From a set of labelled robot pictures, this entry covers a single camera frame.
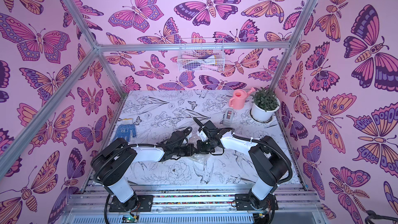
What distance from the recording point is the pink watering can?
1050 mm

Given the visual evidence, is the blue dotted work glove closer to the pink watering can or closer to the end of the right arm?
the end of the right arm

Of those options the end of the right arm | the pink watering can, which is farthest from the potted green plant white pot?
the end of the right arm

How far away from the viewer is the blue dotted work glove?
0.99 m

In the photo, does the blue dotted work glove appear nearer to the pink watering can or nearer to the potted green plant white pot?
the pink watering can

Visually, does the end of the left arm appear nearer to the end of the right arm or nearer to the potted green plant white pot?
the end of the right arm

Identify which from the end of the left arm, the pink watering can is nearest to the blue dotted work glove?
the end of the left arm

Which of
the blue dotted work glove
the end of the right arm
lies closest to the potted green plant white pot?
the end of the right arm

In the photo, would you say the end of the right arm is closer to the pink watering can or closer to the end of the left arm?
the end of the left arm

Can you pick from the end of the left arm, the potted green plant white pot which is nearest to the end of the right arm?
the end of the left arm

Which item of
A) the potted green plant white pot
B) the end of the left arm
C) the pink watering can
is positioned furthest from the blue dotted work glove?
the potted green plant white pot

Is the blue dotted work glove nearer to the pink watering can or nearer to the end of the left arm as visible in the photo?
the end of the left arm

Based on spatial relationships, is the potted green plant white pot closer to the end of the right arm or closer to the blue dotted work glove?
the end of the right arm

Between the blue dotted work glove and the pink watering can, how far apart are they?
679mm

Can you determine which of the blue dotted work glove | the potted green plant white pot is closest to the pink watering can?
the potted green plant white pot
